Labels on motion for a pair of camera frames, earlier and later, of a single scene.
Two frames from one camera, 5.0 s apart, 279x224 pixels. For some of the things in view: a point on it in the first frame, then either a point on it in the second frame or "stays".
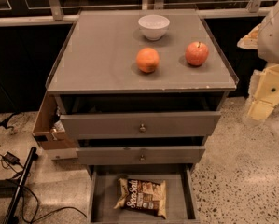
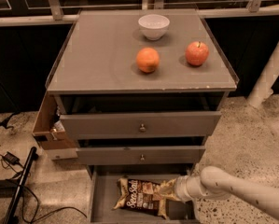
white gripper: x=275 y=37 -> x=180 y=188
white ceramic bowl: x=154 y=26 stays
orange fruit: x=147 y=60 stays
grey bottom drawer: x=179 y=203 stays
